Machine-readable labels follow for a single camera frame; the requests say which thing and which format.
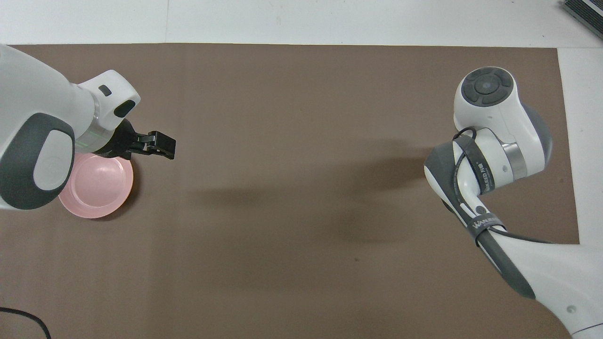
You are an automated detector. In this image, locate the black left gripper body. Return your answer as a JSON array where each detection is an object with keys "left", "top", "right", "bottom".
[{"left": 94, "top": 119, "right": 142, "bottom": 159}]

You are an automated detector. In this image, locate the pink plate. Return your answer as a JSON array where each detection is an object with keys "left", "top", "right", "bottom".
[{"left": 58, "top": 153, "right": 134, "bottom": 219}]

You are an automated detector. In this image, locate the brown paper table mat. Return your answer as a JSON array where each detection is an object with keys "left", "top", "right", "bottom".
[{"left": 0, "top": 43, "right": 591, "bottom": 339}]

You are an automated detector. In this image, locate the grey ribbed device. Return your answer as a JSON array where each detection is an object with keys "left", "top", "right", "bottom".
[{"left": 563, "top": 0, "right": 603, "bottom": 40}]

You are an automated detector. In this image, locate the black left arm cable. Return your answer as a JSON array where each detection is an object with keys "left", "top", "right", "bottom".
[{"left": 0, "top": 307, "right": 51, "bottom": 339}]

